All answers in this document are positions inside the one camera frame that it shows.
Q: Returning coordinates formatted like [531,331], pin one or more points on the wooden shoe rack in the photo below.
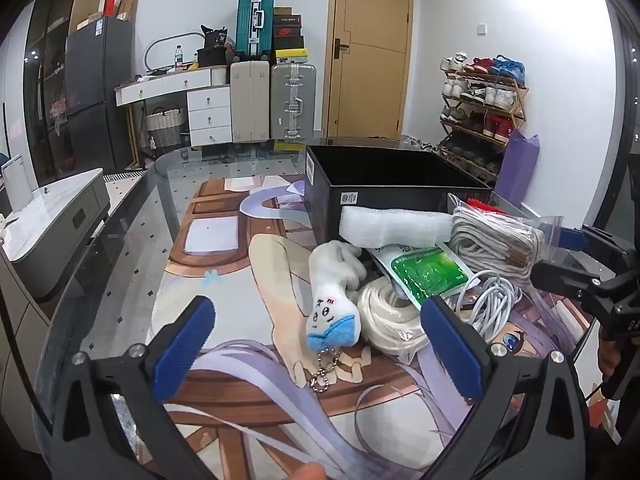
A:
[517,105]

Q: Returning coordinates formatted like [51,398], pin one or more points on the beige suitcase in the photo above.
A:
[251,102]

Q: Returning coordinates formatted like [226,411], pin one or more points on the black square box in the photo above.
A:
[212,57]

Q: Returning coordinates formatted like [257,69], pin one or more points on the white packet green label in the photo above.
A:
[425,270]

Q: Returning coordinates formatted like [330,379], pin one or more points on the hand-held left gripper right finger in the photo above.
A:
[450,350]

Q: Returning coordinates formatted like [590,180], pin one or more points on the red paper bag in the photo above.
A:
[111,4]

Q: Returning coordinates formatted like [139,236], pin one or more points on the white appliance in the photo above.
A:
[17,185]

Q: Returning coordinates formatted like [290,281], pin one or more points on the oval mirror frame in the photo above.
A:
[150,47]

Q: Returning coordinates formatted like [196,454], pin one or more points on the teal suitcase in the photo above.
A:
[254,22]

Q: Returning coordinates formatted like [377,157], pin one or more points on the grey low cabinet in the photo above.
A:
[55,225]

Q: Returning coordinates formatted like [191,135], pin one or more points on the person's left hand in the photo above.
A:
[300,472]

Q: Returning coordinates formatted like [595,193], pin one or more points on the white foam wrap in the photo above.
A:
[390,225]

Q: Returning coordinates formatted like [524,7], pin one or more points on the silver suitcase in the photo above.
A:
[293,100]

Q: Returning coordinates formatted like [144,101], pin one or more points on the flat brown cardboard box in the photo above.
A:
[128,4]

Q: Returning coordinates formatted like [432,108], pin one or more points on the person's right hand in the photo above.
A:
[607,355]

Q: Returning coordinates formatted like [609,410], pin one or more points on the brown shoe box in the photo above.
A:
[282,11]

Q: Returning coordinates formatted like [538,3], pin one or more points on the purple bag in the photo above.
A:
[517,170]

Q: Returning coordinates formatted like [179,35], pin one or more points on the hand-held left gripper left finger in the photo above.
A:
[185,345]

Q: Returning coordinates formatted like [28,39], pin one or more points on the dark grey refrigerator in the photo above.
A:
[95,95]

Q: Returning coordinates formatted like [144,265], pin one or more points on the plastic water bottle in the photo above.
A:
[178,59]

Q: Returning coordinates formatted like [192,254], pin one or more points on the white dresser desk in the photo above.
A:
[210,110]

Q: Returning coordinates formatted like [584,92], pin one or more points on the patterned slippers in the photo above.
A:
[420,143]

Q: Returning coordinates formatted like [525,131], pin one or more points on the shoe rack with shoes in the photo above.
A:
[487,95]

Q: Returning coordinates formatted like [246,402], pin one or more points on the wooden door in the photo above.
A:
[370,60]

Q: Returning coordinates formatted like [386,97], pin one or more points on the white round container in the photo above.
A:
[220,76]

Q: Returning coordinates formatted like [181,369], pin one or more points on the red plastic clip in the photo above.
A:
[485,205]

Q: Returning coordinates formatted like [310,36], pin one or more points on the black eared bag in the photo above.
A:
[214,39]

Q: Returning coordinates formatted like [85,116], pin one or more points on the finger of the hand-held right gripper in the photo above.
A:
[565,276]
[571,238]

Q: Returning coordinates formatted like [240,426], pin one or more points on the dark glass cabinet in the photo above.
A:
[47,85]

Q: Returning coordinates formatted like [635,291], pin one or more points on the black shoe box red logo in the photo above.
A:
[288,32]

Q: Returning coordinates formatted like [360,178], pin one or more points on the black storage box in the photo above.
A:
[350,180]

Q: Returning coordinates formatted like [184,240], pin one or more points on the wicker basket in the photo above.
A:
[164,127]

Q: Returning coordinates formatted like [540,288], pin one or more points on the printed desk mat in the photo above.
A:
[240,270]

